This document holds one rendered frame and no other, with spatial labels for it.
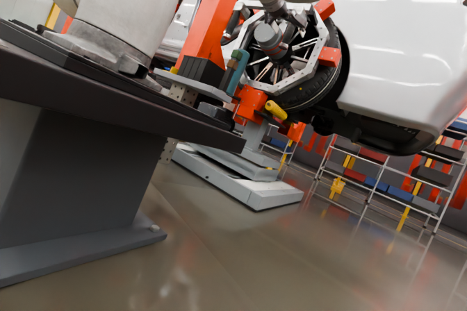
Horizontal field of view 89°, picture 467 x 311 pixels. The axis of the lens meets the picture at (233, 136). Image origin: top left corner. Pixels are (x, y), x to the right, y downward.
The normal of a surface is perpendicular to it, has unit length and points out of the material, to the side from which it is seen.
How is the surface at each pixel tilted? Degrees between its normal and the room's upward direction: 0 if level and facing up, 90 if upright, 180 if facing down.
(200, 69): 90
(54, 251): 0
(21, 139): 90
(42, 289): 0
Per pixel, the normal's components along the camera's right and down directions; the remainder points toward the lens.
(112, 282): 0.39, -0.92
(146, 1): 0.66, 0.31
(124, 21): 0.39, 0.36
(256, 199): -0.48, -0.18
